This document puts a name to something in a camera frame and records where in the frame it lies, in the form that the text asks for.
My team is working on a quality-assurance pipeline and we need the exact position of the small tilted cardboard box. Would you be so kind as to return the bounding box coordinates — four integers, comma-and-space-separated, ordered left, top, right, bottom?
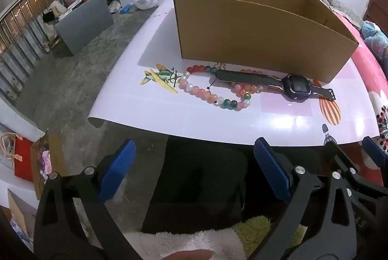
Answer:
6, 189, 37, 244

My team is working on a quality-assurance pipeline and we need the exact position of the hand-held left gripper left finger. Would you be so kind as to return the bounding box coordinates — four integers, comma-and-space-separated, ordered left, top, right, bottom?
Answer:
34, 139, 143, 260

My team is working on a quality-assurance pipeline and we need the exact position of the brown cardboard box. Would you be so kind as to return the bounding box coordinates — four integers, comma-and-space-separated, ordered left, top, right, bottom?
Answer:
173, 0, 360, 85

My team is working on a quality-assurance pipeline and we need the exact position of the green fluffy cloth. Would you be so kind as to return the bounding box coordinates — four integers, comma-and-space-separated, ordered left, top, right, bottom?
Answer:
239, 215, 307, 260

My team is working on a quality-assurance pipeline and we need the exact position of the pink orange bead bracelet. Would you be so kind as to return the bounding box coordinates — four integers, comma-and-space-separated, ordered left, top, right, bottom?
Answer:
231, 68, 266, 97

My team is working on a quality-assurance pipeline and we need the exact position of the grey flat panel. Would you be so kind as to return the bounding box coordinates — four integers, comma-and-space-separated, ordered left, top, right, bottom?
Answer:
55, 0, 115, 57

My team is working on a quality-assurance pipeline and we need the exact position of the white fluffy cloth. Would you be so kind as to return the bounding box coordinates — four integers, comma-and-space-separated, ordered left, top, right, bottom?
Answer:
124, 228, 246, 260

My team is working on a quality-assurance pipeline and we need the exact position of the multicolour bead necklace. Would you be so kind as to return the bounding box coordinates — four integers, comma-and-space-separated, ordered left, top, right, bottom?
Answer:
178, 65, 253, 110

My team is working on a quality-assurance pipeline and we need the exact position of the metal folding gate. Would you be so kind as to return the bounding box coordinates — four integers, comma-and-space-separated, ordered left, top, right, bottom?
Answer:
0, 0, 70, 103

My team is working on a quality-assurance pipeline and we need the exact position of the red paper bag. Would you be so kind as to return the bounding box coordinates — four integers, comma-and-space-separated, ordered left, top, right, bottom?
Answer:
0, 132, 34, 183

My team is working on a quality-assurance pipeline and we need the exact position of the black smartwatch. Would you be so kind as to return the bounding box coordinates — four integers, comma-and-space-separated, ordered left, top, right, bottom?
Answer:
215, 69, 337, 101

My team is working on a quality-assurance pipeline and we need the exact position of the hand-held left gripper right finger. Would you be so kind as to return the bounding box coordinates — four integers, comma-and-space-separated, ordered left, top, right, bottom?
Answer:
249, 137, 357, 260

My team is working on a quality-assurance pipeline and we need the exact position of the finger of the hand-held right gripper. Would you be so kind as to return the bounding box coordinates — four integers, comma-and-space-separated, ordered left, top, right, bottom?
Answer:
362, 136, 388, 164
323, 140, 388, 203

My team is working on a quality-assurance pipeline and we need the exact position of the open cardboard box with clutter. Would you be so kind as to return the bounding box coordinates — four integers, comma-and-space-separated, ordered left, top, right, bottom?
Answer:
30, 133, 65, 200

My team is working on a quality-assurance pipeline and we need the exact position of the brown wooden door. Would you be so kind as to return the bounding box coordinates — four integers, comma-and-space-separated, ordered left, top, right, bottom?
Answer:
364, 0, 388, 33

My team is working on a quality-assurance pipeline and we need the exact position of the grey quilted blanket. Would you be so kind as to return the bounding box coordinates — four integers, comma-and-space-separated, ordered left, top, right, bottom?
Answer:
309, 0, 364, 27

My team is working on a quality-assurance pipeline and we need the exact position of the blue floral blanket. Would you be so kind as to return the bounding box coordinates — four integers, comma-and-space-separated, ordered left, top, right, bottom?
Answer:
361, 20, 388, 66

